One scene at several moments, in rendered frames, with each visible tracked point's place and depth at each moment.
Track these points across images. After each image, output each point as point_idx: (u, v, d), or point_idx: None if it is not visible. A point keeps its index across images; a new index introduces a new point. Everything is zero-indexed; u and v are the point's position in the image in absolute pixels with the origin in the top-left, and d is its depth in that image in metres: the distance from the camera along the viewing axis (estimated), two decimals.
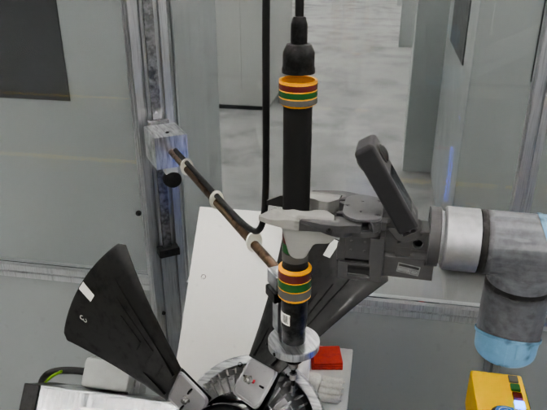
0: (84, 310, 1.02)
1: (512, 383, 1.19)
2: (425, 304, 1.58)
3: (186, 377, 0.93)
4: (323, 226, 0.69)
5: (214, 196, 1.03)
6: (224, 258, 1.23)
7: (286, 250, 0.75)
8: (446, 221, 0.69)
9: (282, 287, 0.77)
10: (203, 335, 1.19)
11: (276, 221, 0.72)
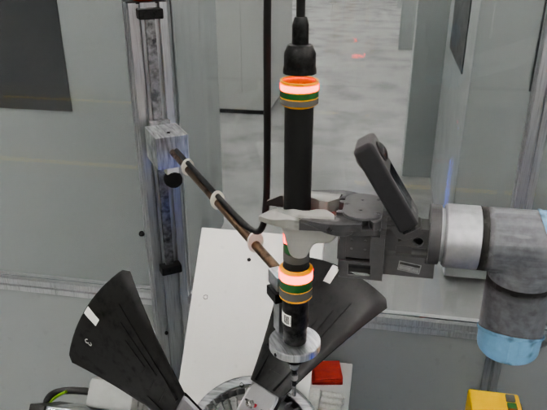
0: (89, 333, 1.04)
1: (509, 403, 1.21)
2: (424, 320, 1.60)
3: (190, 401, 0.95)
4: (323, 225, 0.69)
5: (215, 196, 1.03)
6: (225, 278, 1.25)
7: (287, 250, 0.75)
8: (446, 219, 0.69)
9: (282, 287, 0.77)
10: (205, 355, 1.21)
11: (276, 221, 0.72)
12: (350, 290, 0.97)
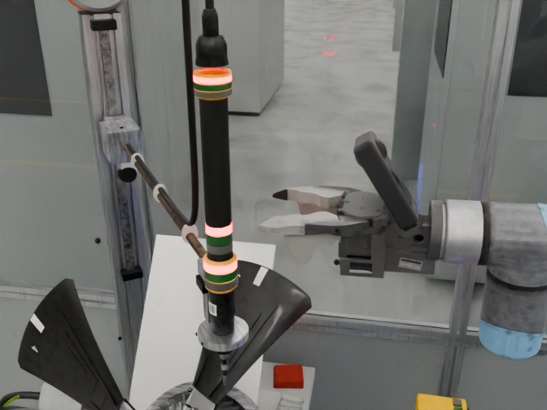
0: (244, 277, 1.04)
1: (455, 407, 1.24)
2: (384, 324, 1.62)
3: None
4: (330, 227, 0.68)
5: (158, 189, 1.04)
6: (178, 285, 1.27)
7: (209, 241, 0.76)
8: (447, 215, 0.69)
9: (207, 277, 0.78)
10: (157, 360, 1.24)
11: (279, 228, 0.70)
12: None
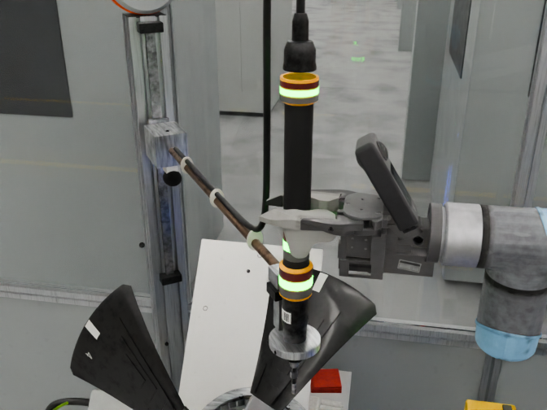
0: None
1: None
2: (422, 329, 1.61)
3: None
4: (325, 225, 0.69)
5: (215, 194, 1.03)
6: (225, 290, 1.26)
7: (287, 248, 0.75)
8: (446, 217, 0.69)
9: (282, 285, 0.77)
10: (205, 366, 1.22)
11: (277, 221, 0.71)
12: None
